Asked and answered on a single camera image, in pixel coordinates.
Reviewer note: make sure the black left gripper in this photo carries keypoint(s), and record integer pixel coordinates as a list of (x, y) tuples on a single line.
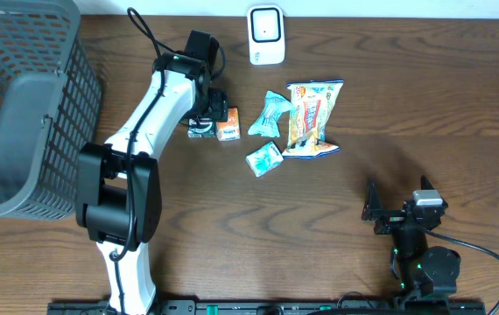
[(220, 110)]

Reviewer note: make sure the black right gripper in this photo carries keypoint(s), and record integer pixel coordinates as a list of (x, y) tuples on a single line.
[(373, 211)]

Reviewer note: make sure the orange juice carton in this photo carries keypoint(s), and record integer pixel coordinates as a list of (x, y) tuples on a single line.
[(229, 130)]

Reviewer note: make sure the round black lidded cup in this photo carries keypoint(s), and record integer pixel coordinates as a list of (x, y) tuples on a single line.
[(201, 128)]

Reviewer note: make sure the teal candy wrapper bag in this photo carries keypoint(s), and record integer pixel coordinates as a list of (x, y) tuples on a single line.
[(266, 125)]

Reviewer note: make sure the green tissue pack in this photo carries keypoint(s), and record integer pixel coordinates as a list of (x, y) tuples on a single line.
[(264, 159)]

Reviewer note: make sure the yellow blue snack bag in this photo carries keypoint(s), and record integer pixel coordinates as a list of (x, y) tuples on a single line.
[(313, 102)]

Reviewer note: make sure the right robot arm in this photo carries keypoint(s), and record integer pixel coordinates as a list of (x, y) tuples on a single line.
[(425, 272)]

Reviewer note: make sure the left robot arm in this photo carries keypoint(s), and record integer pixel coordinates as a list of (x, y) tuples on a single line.
[(119, 201)]

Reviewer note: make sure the white barcode scanner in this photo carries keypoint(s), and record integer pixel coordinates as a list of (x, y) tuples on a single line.
[(266, 35)]

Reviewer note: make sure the grey plastic mesh basket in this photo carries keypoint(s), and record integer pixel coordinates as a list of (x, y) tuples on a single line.
[(50, 100)]

